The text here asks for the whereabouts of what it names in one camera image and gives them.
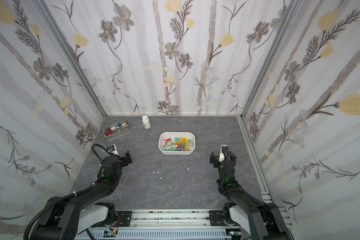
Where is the metal tray with tools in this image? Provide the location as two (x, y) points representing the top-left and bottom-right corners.
(101, 121), (131, 140)

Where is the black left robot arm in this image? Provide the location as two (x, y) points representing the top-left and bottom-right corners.
(23, 145), (133, 240)

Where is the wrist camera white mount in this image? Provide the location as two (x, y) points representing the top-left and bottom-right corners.
(219, 145), (229, 163)
(107, 144), (119, 155)

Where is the white pill bottle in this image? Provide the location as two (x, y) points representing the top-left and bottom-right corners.
(142, 115), (151, 129)

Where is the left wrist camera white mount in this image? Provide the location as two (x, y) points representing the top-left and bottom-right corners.
(107, 144), (119, 155)

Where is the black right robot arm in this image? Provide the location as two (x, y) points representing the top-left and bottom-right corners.
(210, 145), (294, 240)

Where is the orange yellow clothespin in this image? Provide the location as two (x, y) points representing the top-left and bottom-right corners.
(180, 138), (189, 145)

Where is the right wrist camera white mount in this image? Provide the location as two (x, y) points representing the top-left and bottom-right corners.
(219, 145), (229, 163)

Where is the white plastic storage box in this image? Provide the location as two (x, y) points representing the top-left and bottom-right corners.
(158, 132), (196, 156)

